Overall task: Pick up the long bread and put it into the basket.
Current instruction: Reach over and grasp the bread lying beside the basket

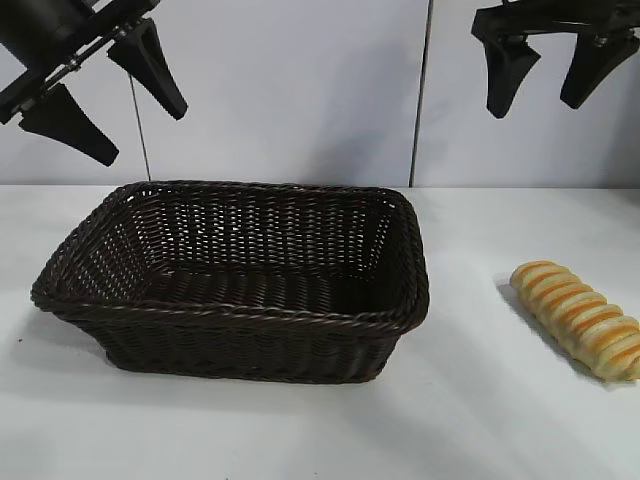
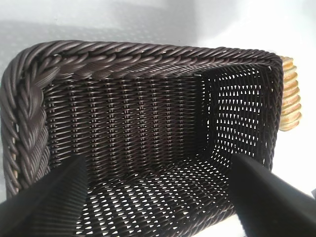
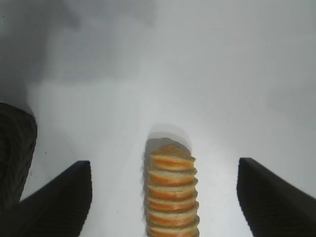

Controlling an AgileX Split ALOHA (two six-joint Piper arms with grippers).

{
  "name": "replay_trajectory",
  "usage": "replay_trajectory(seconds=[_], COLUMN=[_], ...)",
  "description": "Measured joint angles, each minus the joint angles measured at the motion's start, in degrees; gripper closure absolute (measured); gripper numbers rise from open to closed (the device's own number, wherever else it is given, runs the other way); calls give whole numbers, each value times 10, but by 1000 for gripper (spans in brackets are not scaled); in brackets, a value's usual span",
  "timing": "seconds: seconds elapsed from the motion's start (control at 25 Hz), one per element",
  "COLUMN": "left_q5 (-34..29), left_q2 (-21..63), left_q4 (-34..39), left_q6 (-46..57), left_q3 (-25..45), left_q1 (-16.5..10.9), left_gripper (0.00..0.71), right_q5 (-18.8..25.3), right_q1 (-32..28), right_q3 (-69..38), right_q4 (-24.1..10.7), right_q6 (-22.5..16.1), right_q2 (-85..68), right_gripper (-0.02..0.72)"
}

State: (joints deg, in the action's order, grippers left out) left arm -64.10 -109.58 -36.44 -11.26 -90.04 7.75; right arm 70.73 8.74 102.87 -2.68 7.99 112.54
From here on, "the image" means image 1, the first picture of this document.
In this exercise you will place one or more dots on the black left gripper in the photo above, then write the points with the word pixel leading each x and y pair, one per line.
pixel 55 35

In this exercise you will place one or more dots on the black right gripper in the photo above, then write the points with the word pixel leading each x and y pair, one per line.
pixel 550 17

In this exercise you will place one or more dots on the dark brown wicker basket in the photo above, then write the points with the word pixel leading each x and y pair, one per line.
pixel 240 300

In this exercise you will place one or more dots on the long striped bread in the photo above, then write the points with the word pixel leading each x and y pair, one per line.
pixel 575 315

